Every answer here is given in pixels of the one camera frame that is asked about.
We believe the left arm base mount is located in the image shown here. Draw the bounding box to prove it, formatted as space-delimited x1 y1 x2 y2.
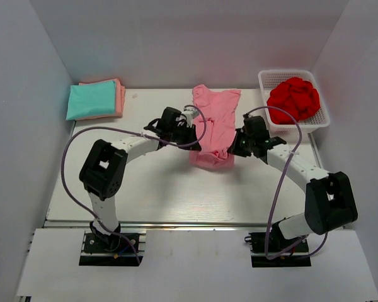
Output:
79 232 145 267

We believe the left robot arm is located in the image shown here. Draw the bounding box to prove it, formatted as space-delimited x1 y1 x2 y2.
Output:
79 105 206 251

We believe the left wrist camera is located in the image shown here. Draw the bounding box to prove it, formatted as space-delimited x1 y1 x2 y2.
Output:
181 105 200 127

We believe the red crumpled t shirt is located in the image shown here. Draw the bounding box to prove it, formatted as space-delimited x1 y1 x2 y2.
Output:
267 77 321 122

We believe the pink t shirt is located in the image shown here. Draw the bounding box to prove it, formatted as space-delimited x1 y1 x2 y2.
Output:
190 84 241 170

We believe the folded teal t shirt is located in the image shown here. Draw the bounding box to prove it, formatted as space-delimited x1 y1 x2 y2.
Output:
66 81 117 121

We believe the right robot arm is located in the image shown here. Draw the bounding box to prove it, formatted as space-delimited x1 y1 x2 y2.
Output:
229 115 358 251

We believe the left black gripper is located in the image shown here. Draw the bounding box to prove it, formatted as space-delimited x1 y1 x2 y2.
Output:
169 123 202 150

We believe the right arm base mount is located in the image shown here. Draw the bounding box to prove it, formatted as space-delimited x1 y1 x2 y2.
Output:
244 231 311 268

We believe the white plastic basket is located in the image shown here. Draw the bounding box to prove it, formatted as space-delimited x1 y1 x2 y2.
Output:
258 69 330 135

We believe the folded salmon t shirt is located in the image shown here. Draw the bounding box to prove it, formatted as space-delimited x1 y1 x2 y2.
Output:
79 78 125 120

